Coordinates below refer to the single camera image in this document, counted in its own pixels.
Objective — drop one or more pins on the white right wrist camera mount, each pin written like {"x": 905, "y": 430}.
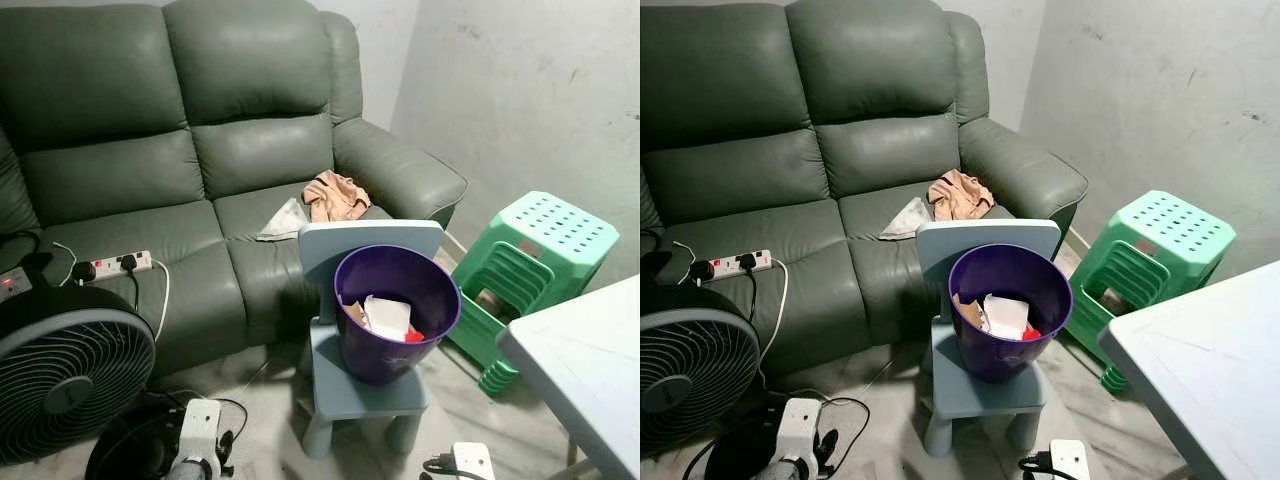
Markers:
{"x": 475, "y": 462}
{"x": 1070, "y": 460}

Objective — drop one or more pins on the white grey cloth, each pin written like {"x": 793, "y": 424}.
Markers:
{"x": 285, "y": 222}
{"x": 908, "y": 220}

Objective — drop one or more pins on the purple plastic rubbish bin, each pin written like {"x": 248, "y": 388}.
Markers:
{"x": 1010, "y": 360}
{"x": 395, "y": 360}

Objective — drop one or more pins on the white power strip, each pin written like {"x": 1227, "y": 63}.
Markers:
{"x": 735, "y": 265}
{"x": 108, "y": 267}

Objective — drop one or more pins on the grey-green leather sofa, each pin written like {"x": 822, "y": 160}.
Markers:
{"x": 740, "y": 170}
{"x": 110, "y": 170}

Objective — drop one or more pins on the small pale blue chair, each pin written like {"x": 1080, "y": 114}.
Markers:
{"x": 360, "y": 395}
{"x": 975, "y": 395}

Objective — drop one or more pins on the small red wrapper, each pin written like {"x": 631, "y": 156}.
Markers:
{"x": 1032, "y": 333}
{"x": 414, "y": 335}

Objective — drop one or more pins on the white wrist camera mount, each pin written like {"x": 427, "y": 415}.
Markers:
{"x": 475, "y": 462}
{"x": 200, "y": 425}
{"x": 800, "y": 425}
{"x": 1070, "y": 460}

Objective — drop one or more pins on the green plastic stool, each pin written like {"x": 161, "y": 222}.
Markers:
{"x": 560, "y": 230}
{"x": 1175, "y": 230}

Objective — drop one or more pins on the pale blue white table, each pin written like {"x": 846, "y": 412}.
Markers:
{"x": 1200, "y": 360}
{"x": 590, "y": 370}

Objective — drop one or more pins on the crumpled beige cloth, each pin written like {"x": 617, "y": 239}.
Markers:
{"x": 335, "y": 195}
{"x": 960, "y": 193}

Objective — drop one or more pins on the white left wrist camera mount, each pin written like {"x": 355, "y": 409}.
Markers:
{"x": 200, "y": 425}
{"x": 800, "y": 425}

